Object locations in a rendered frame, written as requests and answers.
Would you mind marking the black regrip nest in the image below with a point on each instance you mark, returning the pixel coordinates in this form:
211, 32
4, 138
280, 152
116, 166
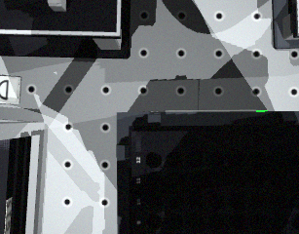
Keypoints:
91, 29

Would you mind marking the grey perforated breadboard table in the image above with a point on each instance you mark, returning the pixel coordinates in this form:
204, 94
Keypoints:
184, 55

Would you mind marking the dark grey rectangular nest plate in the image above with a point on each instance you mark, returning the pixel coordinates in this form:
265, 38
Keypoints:
285, 24

